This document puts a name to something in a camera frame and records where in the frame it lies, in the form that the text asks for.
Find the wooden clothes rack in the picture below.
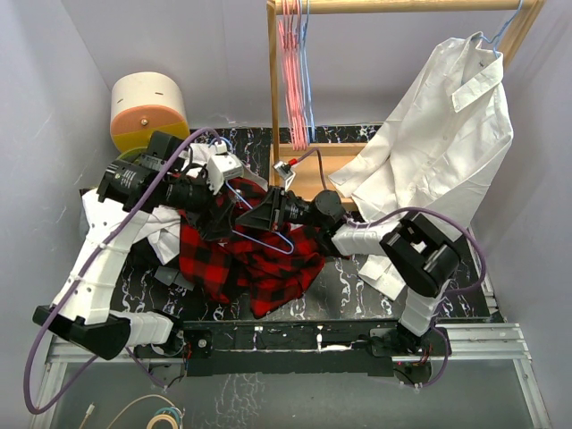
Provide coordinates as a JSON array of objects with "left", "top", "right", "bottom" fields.
[{"left": 266, "top": 1, "right": 545, "bottom": 199}]

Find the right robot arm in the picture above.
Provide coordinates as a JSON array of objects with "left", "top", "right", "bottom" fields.
[{"left": 235, "top": 187, "right": 466, "bottom": 355}]

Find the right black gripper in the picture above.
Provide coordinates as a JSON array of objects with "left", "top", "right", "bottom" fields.
[{"left": 235, "top": 186, "right": 324, "bottom": 232}]

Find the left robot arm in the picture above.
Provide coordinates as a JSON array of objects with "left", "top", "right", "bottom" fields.
[{"left": 32, "top": 131, "right": 244, "bottom": 360}]

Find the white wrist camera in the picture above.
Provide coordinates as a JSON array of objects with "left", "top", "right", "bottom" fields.
[
  {"left": 273, "top": 158, "right": 299, "bottom": 191},
  {"left": 206, "top": 153, "right": 244, "bottom": 195}
]

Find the red black plaid shirt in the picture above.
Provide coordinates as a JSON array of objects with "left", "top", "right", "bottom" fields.
[{"left": 169, "top": 173, "right": 327, "bottom": 319}]

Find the blue hanger holding shirt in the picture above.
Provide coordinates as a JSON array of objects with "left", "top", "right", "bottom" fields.
[{"left": 479, "top": 0, "right": 524, "bottom": 59}]

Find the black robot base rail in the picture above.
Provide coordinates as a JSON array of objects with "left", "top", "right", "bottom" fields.
[{"left": 133, "top": 317, "right": 453, "bottom": 379}]

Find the green laundry basket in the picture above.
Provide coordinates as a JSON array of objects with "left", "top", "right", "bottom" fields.
[{"left": 117, "top": 147, "right": 145, "bottom": 163}]

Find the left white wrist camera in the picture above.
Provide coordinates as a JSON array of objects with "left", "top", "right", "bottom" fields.
[{"left": 206, "top": 153, "right": 244, "bottom": 195}]

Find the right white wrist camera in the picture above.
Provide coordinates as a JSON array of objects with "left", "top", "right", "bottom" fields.
[{"left": 273, "top": 158, "right": 299, "bottom": 191}]

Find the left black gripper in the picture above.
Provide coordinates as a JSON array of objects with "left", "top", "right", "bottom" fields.
[{"left": 163, "top": 165, "right": 233, "bottom": 239}]

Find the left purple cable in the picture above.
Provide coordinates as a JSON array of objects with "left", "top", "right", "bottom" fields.
[{"left": 22, "top": 127, "right": 224, "bottom": 415}]

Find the white shirt on hanger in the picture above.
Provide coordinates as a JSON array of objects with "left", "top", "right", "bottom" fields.
[{"left": 329, "top": 30, "right": 514, "bottom": 301}]

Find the aluminium frame rail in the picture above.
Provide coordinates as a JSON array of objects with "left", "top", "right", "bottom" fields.
[{"left": 29, "top": 323, "right": 553, "bottom": 429}]

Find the cream cylindrical drum toy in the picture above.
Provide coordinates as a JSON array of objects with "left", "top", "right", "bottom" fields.
[{"left": 110, "top": 71, "right": 189, "bottom": 154}]

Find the coiled beige cable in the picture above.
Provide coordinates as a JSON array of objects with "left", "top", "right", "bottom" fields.
[{"left": 80, "top": 393, "right": 186, "bottom": 429}]

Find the pink wire hanger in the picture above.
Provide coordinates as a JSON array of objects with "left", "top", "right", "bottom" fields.
[{"left": 278, "top": 1, "right": 308, "bottom": 151}]

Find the grey garment in pile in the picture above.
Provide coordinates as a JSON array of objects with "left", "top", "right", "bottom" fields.
[{"left": 154, "top": 266, "right": 194, "bottom": 290}]

